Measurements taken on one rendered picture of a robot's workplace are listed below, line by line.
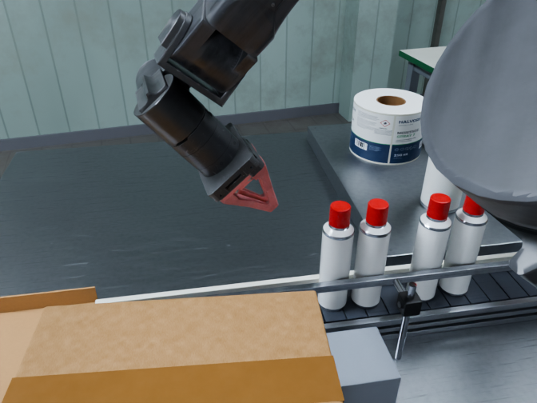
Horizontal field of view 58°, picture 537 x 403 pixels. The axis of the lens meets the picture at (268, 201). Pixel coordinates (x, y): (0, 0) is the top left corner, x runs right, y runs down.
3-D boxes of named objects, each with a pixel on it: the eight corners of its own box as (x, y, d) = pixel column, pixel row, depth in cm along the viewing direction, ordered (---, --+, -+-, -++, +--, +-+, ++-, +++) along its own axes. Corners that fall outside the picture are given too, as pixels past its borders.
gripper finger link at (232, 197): (282, 172, 65) (236, 126, 59) (300, 198, 59) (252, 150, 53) (244, 206, 65) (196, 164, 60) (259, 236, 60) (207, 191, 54)
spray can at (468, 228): (459, 277, 93) (483, 184, 83) (472, 295, 89) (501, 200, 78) (433, 279, 93) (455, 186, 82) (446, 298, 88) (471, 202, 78)
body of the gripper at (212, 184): (240, 130, 61) (199, 89, 57) (263, 166, 52) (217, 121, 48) (202, 165, 62) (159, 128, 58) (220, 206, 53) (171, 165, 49)
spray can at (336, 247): (341, 290, 90) (351, 195, 79) (350, 310, 86) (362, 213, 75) (314, 293, 90) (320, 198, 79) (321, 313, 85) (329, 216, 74)
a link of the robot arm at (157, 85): (127, 116, 48) (169, 76, 47) (124, 93, 53) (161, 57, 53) (177, 160, 52) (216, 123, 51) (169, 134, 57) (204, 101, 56)
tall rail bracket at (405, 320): (393, 330, 88) (407, 259, 80) (409, 363, 82) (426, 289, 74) (375, 333, 88) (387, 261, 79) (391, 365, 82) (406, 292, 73)
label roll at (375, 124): (348, 133, 150) (352, 87, 142) (414, 135, 148) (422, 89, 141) (351, 163, 133) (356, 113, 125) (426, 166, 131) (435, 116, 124)
